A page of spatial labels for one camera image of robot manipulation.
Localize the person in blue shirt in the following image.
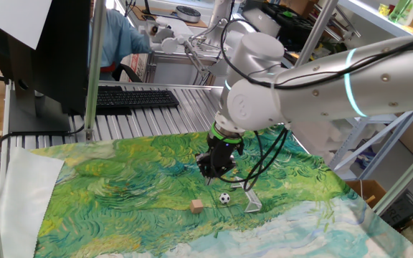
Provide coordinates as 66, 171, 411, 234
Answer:
90, 0, 153, 82

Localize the white toy soccer goal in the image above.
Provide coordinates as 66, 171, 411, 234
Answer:
232, 175, 263, 214

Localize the small brown cardboard box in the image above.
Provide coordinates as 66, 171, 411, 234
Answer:
346, 178, 389, 209

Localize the black plastic crate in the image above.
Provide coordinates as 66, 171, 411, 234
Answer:
381, 189, 413, 227

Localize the painted landscape table cloth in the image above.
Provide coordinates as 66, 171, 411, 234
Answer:
30, 125, 413, 258

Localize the black camera cable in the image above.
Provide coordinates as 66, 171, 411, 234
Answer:
219, 17, 413, 90

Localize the green wrist adapter ring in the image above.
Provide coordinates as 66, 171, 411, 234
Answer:
209, 122, 244, 145

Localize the black computer keyboard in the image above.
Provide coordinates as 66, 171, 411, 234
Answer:
95, 85, 181, 116

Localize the round black device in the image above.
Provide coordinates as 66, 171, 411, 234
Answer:
176, 5, 202, 24

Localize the white paper sheet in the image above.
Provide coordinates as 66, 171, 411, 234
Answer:
0, 0, 53, 50

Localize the silver aluminium case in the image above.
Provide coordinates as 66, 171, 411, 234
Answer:
145, 49, 229, 87

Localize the white fabric sheet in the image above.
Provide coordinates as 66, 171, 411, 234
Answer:
0, 146, 66, 258

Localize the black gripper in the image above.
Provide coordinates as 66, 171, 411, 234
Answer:
195, 137, 245, 186

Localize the small wooden cube block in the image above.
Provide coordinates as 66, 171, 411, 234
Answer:
189, 199, 204, 215

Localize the green transparent bottle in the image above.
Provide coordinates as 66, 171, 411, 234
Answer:
388, 0, 413, 23

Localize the black office chair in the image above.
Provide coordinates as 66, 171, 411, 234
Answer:
111, 62, 143, 83

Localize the grey metal shelf frame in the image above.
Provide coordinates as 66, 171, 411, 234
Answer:
330, 109, 413, 181

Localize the black computer monitor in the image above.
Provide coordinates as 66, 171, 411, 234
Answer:
0, 0, 92, 134

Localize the black monitor cable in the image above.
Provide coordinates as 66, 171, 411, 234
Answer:
0, 123, 86, 180

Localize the black tool case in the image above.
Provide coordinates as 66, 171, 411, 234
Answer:
262, 1, 315, 52

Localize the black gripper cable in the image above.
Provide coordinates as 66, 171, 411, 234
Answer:
212, 127, 289, 193

